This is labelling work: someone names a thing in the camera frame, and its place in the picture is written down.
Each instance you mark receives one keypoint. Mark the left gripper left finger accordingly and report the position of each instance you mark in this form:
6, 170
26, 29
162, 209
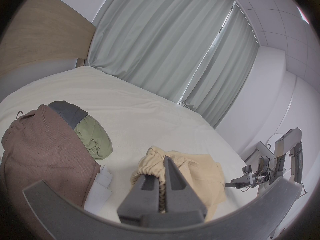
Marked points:
145, 199

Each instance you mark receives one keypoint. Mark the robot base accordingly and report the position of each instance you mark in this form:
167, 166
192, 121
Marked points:
295, 181

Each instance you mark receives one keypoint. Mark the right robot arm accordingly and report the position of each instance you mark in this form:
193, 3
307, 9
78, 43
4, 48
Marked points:
287, 141

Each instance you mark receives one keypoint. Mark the black garment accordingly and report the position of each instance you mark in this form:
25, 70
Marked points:
70, 112

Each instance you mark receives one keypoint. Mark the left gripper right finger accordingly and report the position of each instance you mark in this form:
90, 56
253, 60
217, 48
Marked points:
180, 196

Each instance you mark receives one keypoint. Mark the brown garment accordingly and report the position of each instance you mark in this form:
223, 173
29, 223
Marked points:
50, 154

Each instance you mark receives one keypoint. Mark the tan shorts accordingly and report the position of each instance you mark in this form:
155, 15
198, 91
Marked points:
197, 174

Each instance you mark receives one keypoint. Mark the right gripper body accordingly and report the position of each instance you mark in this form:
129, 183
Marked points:
252, 179

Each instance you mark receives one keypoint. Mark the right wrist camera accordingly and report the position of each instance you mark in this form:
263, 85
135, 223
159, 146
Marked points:
247, 170

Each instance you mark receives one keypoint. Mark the pale green curtain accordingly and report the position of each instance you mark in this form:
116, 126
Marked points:
155, 39
225, 84

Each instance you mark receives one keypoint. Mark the white garment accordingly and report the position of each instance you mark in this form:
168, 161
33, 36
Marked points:
100, 191

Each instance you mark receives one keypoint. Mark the bed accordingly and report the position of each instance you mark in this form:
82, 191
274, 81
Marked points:
150, 114

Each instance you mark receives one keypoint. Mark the olive green garment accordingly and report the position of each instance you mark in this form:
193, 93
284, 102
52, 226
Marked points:
95, 139

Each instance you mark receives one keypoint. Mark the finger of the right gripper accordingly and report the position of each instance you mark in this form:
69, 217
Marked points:
237, 183
241, 178

